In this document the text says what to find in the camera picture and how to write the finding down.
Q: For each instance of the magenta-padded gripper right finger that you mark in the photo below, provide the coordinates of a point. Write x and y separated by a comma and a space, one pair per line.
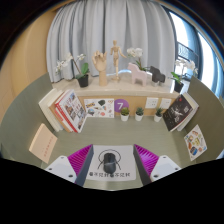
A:
148, 160

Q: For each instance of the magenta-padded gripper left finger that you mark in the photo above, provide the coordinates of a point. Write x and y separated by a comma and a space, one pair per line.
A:
80, 160

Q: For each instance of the black computer mouse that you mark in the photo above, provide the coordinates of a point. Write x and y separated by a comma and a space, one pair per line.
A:
110, 163

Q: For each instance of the white mouse pad with drawing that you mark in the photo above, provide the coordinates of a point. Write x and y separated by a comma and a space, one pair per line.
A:
125, 156

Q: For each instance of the beige card with red text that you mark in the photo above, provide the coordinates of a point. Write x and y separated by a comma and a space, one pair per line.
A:
43, 143

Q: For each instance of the small succulent in white pot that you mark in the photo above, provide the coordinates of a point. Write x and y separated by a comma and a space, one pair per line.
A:
124, 117
157, 118
139, 117

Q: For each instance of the colourful food sticker sheet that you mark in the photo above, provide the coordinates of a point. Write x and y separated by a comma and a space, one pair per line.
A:
195, 143

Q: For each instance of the white sticker sheet card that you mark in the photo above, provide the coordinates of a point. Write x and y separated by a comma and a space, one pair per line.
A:
98, 108

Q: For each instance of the black hardcover book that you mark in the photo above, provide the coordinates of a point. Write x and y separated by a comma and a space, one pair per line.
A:
177, 113

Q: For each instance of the purple round number sticker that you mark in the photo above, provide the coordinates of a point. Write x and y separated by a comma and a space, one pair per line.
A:
120, 104

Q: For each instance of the stack of white books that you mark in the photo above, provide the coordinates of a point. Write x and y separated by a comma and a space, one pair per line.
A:
46, 106

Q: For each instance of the white books behind black book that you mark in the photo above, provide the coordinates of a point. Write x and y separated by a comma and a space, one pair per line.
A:
193, 108

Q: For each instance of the beige wooden ledge with backboard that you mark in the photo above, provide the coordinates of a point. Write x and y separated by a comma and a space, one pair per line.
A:
116, 90

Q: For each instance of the white orchid in black pot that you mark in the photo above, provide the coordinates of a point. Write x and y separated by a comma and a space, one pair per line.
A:
178, 86
83, 81

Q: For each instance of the dark wooden horse figure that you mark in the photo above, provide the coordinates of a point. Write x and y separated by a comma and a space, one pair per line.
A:
157, 76

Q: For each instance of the pink wooden horse figure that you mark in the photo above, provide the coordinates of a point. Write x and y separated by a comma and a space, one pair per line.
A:
138, 75

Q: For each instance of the wooden hand model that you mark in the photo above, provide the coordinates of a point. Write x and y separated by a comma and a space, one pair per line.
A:
101, 63

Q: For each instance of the wooden artist mannequin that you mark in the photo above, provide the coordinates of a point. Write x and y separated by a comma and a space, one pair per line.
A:
115, 58

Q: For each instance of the white orchid behind horse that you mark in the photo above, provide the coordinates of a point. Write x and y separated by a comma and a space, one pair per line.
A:
135, 52

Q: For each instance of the light grey curtain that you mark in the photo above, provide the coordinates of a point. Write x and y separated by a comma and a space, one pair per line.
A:
110, 23

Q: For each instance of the white wall socket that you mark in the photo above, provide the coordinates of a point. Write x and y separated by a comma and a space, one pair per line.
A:
152, 103

